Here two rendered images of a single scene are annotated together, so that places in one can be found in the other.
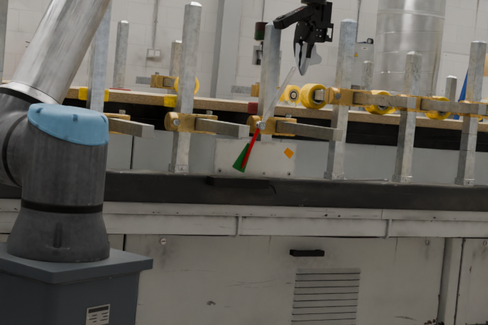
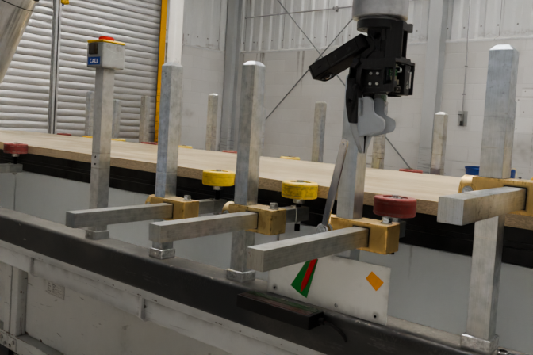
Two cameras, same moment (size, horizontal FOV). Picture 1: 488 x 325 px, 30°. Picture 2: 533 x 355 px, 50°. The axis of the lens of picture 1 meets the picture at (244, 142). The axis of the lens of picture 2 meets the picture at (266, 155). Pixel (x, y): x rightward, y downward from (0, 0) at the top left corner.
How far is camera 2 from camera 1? 2.22 m
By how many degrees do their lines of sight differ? 66
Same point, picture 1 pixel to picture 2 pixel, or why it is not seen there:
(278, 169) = (358, 304)
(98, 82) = (161, 163)
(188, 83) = (241, 166)
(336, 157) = (473, 306)
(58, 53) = not seen: outside the picture
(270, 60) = (345, 131)
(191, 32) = (243, 100)
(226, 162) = (283, 276)
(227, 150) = not seen: hidden behind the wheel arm
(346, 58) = (488, 120)
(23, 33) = not seen: outside the picture
